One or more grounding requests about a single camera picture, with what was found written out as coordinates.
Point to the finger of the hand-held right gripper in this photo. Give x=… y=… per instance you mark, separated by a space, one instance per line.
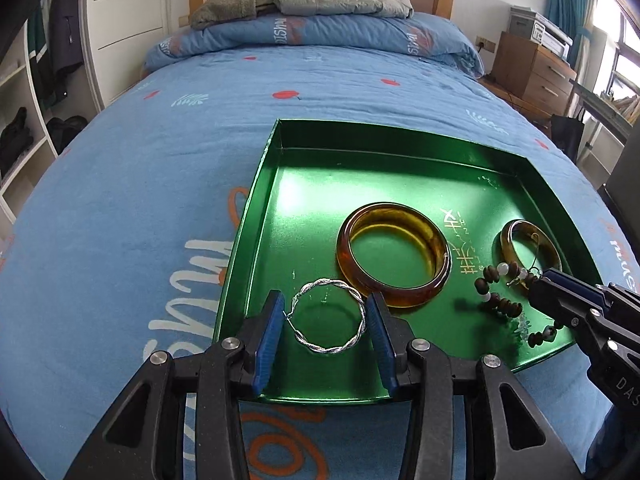
x=570 y=280
x=555 y=302

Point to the folded blue duvet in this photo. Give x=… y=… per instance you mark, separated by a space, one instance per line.
x=350 y=35

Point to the large twisted silver bangle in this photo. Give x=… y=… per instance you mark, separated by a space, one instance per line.
x=330 y=350

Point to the wooden nightstand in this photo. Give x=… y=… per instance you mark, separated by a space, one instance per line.
x=530 y=70

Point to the wall socket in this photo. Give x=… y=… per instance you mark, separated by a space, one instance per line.
x=484 y=44

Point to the grey desk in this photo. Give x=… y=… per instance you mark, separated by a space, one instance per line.
x=600 y=105

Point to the blue printed bed quilt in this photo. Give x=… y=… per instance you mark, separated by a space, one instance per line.
x=150 y=185

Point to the thin brown bangle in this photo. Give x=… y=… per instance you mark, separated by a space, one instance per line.
x=506 y=250

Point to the low wooden table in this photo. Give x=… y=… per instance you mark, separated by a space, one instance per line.
x=515 y=100

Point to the white wardrobe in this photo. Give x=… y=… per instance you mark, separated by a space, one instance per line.
x=130 y=25

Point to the olive fleece garment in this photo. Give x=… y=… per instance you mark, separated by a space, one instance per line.
x=225 y=10

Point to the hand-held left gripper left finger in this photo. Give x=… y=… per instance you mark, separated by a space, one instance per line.
x=267 y=345

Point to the hanging dark jacket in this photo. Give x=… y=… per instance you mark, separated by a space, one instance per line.
x=65 y=25

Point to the hanging green white jacket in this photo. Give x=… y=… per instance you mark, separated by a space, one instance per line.
x=37 y=45

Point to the black board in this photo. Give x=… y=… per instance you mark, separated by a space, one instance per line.
x=625 y=185

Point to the black tote bag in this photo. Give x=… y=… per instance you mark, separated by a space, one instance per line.
x=567 y=135

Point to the white printer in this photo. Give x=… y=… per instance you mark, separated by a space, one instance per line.
x=545 y=30

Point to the thick amber bangle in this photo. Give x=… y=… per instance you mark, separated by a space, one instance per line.
x=390 y=296

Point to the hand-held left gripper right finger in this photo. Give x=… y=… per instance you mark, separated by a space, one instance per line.
x=380 y=345

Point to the green metal tray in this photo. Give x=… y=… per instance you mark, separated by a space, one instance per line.
x=310 y=200

